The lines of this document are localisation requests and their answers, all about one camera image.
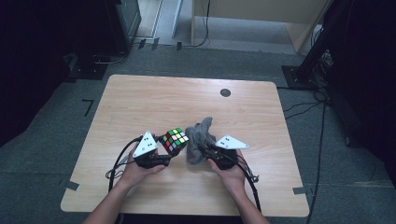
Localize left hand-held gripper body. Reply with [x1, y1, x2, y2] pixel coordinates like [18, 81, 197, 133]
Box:
[132, 130, 173, 170]

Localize black metal stand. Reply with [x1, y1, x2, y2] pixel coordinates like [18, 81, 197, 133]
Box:
[281, 0, 354, 91]

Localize long black floor cable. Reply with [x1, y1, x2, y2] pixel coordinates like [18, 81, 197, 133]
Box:
[306, 102, 328, 224]

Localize light wooden furniture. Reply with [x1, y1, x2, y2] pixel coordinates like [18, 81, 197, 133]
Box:
[190, 0, 332, 54]

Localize black angled tape mark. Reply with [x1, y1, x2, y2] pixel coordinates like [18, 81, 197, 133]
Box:
[81, 98, 95, 118]

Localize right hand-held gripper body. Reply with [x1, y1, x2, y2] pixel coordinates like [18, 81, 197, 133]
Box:
[205, 133, 251, 171]

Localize person's left hand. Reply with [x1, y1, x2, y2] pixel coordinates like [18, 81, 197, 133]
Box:
[119, 146, 167, 189]

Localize person's right hand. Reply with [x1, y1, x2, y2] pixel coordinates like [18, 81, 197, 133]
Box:
[207, 148, 248, 201]

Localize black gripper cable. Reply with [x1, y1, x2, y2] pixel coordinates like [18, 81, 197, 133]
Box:
[105, 137, 144, 193]
[232, 153, 263, 213]

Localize black flat stand base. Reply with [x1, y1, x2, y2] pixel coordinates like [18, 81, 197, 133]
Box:
[64, 52, 109, 84]

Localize multicoloured puzzle cube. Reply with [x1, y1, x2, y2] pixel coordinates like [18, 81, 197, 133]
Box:
[158, 127, 191, 156]

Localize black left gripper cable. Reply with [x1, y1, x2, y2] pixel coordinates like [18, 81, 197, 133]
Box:
[105, 137, 144, 193]

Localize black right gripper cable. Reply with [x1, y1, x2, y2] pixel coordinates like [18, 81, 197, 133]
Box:
[232, 153, 263, 213]

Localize grey fuzzy cloth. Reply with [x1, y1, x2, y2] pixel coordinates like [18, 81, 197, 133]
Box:
[184, 116, 219, 165]

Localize black hanging cable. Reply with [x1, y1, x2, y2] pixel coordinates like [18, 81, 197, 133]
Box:
[183, 0, 212, 49]

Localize black cabinet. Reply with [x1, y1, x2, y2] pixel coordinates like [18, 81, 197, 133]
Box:
[105, 0, 143, 54]

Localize black floor cables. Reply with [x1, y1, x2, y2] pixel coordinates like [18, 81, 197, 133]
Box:
[276, 86, 330, 121]

